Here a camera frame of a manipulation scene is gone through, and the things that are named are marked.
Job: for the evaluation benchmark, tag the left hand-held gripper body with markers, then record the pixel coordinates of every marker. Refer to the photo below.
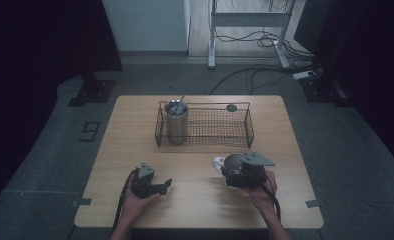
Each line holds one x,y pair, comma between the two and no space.
143,185

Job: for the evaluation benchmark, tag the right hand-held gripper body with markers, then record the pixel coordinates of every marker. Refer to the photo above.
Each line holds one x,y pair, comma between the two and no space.
248,175

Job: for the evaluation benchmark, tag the stainless steel tumbler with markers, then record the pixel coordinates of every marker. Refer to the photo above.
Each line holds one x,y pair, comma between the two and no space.
176,123

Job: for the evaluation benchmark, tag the thin straw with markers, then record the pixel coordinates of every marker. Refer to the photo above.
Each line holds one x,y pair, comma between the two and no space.
182,97

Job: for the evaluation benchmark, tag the person's left hand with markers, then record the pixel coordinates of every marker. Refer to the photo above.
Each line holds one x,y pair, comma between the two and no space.
136,206

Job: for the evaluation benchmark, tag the person's right hand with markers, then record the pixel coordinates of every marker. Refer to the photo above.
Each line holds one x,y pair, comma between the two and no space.
261,196

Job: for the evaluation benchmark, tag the grey tape piece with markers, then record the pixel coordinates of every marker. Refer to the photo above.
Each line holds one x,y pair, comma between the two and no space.
312,203
81,202

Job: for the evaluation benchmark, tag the black round table grommet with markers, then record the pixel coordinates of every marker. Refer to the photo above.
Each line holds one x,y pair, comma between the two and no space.
231,107

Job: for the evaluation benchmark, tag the black stand base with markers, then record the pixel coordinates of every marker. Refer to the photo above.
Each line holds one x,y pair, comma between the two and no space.
93,91
321,90

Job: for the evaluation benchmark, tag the white power strip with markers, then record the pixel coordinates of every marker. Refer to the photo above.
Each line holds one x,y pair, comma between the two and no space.
304,74

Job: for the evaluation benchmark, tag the white cabinet panel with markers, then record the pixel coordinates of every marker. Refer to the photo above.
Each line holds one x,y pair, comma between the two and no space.
148,23

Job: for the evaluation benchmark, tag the dark curtain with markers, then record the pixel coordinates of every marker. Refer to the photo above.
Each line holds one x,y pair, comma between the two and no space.
368,50
35,50

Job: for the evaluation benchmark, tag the white metal desk frame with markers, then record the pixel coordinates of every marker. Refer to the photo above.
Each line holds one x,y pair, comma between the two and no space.
248,20

